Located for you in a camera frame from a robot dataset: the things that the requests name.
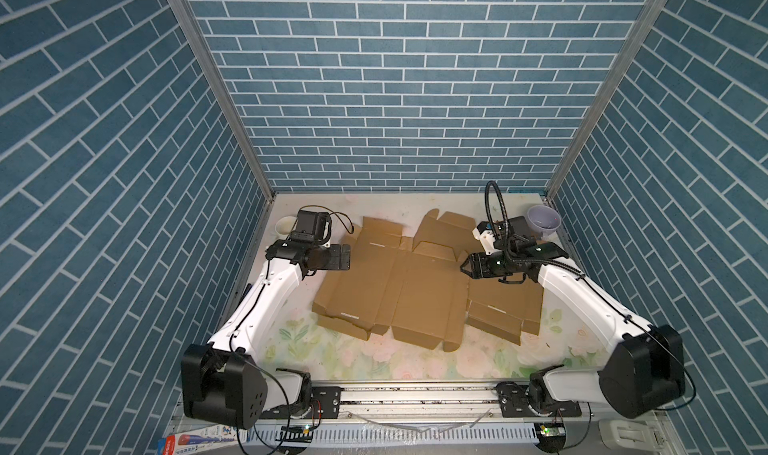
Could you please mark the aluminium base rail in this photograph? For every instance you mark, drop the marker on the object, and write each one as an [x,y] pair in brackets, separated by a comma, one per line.
[410,406]

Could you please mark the aluminium right corner post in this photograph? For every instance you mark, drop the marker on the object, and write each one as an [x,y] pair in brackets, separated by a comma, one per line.
[637,34]

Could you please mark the aluminium left corner post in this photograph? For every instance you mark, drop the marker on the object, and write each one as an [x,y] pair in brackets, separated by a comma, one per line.
[187,21]

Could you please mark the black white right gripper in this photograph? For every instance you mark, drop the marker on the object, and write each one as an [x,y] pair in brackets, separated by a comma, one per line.
[477,261]

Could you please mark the brown cardboard box lower sheet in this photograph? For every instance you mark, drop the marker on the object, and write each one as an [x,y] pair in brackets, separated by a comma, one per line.
[504,310]

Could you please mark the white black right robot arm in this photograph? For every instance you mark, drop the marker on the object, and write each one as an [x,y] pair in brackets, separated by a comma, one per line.
[645,369]

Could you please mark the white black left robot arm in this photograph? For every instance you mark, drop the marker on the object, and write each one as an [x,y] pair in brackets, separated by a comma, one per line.
[221,380]

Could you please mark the white red blue carton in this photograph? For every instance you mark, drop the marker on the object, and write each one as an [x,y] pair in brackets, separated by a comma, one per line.
[196,442]

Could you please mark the lavender ceramic mug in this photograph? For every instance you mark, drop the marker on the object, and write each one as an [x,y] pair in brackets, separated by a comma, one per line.
[543,221]

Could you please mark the white ceramic mug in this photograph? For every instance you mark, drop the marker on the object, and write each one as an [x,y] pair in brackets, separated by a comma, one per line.
[284,226]

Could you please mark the brown cardboard box sheet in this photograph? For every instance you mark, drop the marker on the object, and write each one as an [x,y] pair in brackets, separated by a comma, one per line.
[504,310]
[409,286]

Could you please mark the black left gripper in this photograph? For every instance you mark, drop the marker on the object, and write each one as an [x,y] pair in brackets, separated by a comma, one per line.
[335,262]

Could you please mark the aluminium corner post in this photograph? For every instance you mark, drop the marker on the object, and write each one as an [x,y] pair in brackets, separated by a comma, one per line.
[637,34]
[187,21]

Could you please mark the white slotted cable duct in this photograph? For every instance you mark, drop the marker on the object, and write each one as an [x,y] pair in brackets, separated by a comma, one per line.
[367,435]

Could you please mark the brown cardboard box top sheet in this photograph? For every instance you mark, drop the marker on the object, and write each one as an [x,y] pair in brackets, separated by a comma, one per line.
[409,286]

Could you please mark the white plastic device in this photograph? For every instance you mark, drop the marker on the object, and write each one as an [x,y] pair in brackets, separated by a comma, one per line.
[623,434]

